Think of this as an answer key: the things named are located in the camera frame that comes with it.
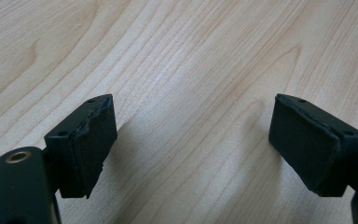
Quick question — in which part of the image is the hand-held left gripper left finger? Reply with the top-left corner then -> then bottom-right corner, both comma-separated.
43,93 -> 118,200

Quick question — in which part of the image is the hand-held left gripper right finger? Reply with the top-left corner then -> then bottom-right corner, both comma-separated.
268,92 -> 358,198

